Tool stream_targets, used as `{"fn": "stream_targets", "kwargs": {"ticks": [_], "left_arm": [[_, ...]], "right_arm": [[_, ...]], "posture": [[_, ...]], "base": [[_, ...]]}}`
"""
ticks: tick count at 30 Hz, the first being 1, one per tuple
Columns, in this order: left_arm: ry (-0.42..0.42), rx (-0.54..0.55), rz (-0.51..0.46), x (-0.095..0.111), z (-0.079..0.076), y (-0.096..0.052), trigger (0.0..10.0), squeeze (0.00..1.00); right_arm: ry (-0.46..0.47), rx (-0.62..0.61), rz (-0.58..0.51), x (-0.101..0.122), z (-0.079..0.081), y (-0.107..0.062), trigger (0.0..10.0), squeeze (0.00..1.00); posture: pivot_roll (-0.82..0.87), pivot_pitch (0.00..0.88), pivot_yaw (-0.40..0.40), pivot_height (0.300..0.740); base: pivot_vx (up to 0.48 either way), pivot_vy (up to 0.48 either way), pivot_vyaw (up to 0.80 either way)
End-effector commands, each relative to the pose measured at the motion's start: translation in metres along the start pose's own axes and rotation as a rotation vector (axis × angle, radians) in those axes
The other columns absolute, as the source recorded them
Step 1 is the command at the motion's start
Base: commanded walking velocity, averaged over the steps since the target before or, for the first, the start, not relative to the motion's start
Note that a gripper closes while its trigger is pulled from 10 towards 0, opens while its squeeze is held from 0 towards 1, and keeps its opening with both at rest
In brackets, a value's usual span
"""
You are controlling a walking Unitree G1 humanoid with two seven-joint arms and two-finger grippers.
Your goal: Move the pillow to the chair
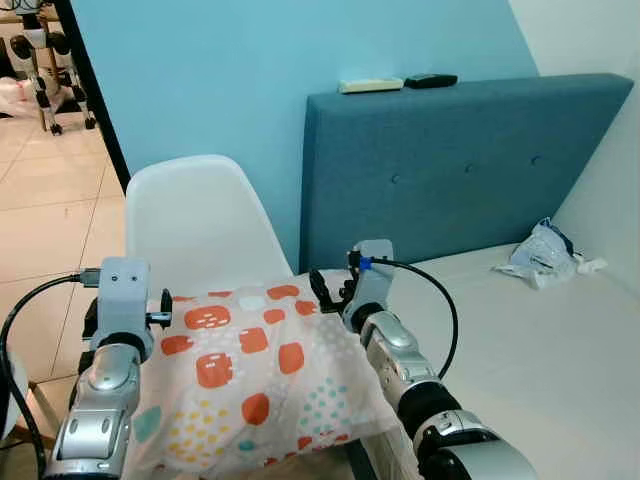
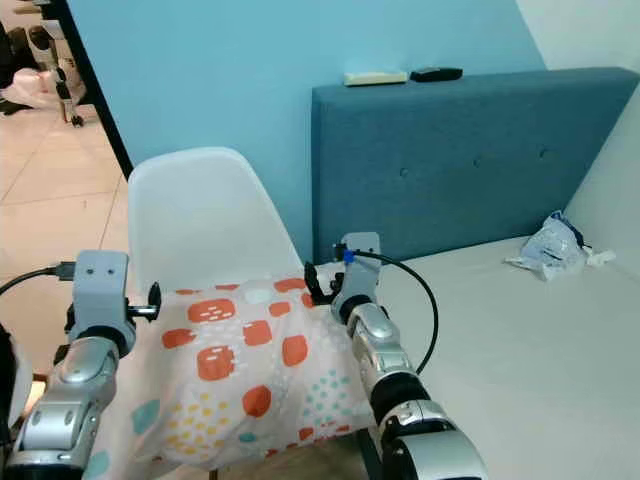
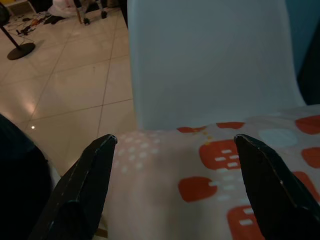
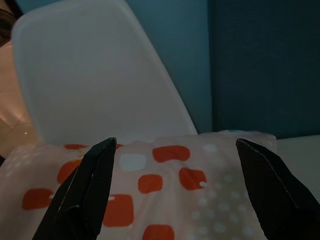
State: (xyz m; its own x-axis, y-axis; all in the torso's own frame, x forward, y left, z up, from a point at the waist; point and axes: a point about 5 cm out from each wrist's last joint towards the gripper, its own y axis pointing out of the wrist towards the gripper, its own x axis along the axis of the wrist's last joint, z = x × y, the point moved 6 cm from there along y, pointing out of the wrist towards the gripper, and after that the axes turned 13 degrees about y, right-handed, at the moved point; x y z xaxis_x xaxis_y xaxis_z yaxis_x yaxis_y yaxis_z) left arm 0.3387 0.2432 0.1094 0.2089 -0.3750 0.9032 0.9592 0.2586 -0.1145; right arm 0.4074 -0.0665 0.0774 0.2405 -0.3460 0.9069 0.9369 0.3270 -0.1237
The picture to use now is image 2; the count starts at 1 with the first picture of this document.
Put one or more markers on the white black robot on stand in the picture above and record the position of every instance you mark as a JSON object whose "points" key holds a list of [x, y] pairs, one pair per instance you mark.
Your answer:
{"points": [[50, 60]]}

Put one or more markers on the white pillow with orange shapes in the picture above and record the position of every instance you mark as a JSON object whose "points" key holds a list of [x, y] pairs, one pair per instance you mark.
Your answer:
{"points": [[230, 380]]}

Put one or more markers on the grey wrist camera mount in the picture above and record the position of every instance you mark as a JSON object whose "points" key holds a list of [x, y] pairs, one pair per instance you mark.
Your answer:
{"points": [[102, 285], [360, 265]]}

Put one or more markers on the crumpled clear plastic bag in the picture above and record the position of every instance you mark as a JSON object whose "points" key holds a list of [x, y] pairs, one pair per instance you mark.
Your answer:
{"points": [[555, 245]]}

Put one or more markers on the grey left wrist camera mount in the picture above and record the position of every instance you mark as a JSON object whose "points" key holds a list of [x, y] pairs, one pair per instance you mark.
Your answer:
{"points": [[102, 285]]}

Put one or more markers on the white plastic chair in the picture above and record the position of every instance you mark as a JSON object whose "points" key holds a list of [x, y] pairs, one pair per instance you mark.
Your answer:
{"points": [[210, 215]]}

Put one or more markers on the white remote control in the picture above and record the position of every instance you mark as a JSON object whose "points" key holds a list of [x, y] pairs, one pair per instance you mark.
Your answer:
{"points": [[375, 78]]}

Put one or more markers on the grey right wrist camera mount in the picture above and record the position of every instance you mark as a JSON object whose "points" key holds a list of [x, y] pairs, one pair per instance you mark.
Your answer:
{"points": [[360, 265]]}

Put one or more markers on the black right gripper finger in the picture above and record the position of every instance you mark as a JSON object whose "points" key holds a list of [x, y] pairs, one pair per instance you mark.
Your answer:
{"points": [[313, 280]]}

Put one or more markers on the black door frame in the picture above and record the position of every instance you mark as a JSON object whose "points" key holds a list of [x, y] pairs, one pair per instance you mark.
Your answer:
{"points": [[95, 90]]}

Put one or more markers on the blue fabric headboard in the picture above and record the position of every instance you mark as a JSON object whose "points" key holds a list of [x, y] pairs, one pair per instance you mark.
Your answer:
{"points": [[460, 150]]}

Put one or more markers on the blue bed base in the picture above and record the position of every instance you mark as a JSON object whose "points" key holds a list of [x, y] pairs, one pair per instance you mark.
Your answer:
{"points": [[370, 455]]}

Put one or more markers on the white bed mattress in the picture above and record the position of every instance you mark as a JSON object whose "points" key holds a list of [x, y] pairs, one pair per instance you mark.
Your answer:
{"points": [[530, 370]]}

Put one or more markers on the black remote control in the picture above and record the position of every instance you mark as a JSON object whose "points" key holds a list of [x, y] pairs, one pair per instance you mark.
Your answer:
{"points": [[436, 74]]}

